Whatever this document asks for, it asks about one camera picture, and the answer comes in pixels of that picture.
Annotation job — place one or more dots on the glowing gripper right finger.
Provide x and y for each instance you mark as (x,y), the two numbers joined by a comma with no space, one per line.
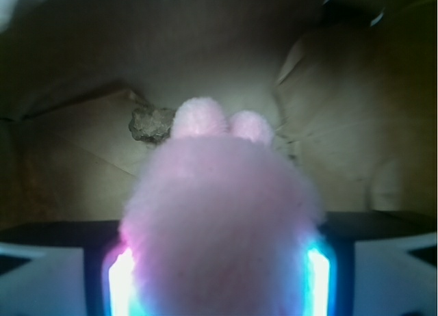
(374,263)

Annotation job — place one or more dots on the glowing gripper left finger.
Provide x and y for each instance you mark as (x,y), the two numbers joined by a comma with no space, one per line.
(65,268)

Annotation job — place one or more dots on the pink plush bunny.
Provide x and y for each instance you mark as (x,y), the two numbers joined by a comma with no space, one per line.
(219,222)

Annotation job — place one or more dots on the brown rock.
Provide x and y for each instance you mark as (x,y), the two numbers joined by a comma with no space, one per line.
(149,124)

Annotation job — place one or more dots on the brown paper bag liner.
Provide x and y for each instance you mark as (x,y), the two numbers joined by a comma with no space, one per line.
(350,87)

